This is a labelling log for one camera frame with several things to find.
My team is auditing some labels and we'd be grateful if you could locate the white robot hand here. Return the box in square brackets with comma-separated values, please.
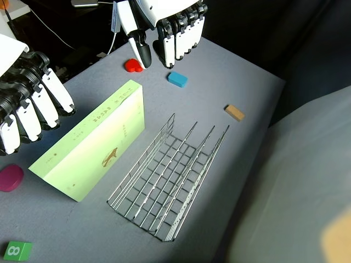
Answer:
[0, 33, 77, 156]
[116, 0, 208, 70]

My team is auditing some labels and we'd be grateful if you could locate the pale green book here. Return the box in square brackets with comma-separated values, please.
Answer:
[28, 79, 145, 203]

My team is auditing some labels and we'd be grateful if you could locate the red heart block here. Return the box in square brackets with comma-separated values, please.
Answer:
[124, 58, 144, 73]

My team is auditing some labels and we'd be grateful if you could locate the blue rounded block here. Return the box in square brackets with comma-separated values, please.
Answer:
[167, 71, 189, 88]

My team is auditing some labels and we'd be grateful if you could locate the grey flat device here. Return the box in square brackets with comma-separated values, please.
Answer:
[70, 0, 99, 8]

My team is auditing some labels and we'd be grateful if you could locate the magenta round block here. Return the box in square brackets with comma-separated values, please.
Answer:
[0, 163, 25, 192]

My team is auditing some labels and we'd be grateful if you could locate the white furniture top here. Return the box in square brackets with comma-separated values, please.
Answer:
[0, 0, 31, 20]

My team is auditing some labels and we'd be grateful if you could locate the tan wooden block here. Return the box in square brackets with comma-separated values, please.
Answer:
[224, 104, 246, 122]

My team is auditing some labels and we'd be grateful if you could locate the grey table cloth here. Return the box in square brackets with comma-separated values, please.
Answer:
[0, 35, 286, 263]

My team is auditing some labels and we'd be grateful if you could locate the green number eight block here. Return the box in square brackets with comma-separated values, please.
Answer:
[3, 241, 34, 261]

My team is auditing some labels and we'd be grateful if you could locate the blurred grey rounded body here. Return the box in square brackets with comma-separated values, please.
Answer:
[227, 86, 351, 263]

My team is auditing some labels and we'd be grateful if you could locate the white and blue cable tag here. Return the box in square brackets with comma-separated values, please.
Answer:
[111, 2, 122, 33]

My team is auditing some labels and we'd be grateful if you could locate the white charging cable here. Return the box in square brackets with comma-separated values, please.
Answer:
[106, 30, 116, 55]

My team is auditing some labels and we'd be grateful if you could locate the thin white cable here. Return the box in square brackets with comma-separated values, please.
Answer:
[29, 13, 75, 50]

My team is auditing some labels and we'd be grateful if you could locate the wire metal rack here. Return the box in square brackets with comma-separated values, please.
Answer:
[106, 113, 230, 242]

